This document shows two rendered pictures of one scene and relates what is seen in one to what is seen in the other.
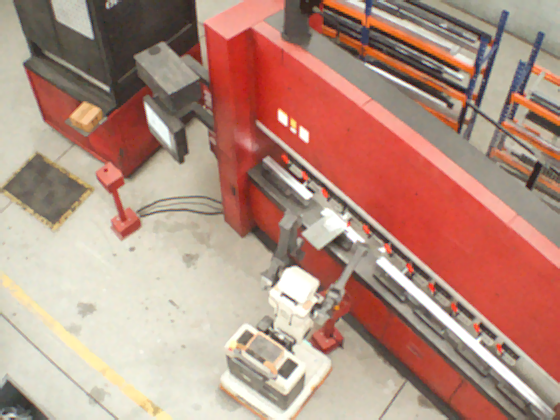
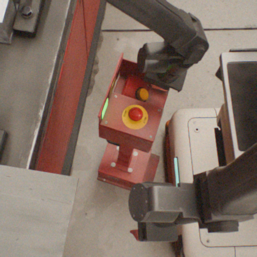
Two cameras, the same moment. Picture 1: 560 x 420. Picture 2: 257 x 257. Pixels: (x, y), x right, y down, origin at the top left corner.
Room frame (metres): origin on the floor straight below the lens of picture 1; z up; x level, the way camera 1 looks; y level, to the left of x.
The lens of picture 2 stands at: (2.46, -0.12, 1.78)
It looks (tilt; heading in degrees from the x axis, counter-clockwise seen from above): 70 degrees down; 222
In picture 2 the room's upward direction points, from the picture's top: 10 degrees clockwise
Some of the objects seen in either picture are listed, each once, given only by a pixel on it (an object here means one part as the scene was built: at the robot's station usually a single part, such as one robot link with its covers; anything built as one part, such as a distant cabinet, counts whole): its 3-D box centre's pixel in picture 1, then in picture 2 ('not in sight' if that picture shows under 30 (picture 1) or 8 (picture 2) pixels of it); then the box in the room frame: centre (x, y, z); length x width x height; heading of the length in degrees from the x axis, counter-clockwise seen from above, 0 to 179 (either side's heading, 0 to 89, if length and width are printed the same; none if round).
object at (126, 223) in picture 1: (117, 200); not in sight; (3.23, 1.40, 0.41); 0.25 x 0.20 x 0.83; 132
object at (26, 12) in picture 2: not in sight; (26, 11); (2.24, -0.72, 0.91); 0.03 x 0.03 x 0.02
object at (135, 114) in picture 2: not in sight; (135, 115); (2.16, -0.37, 0.79); 0.04 x 0.04 x 0.04
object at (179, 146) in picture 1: (167, 127); not in sight; (3.17, 0.81, 1.42); 0.45 x 0.12 x 0.36; 38
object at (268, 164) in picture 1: (286, 180); not in sight; (3.07, -0.06, 0.92); 0.50 x 0.06 x 0.10; 42
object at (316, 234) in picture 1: (323, 231); (1, 213); (2.56, -0.32, 1.00); 0.26 x 0.18 x 0.01; 132
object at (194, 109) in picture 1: (196, 122); not in sight; (3.44, 0.64, 1.17); 0.40 x 0.24 x 0.07; 42
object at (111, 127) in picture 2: (334, 300); (135, 105); (2.13, -0.40, 0.75); 0.20 x 0.16 x 0.18; 33
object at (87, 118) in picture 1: (84, 115); not in sight; (3.66, 1.64, 1.04); 0.30 x 0.26 x 0.12; 54
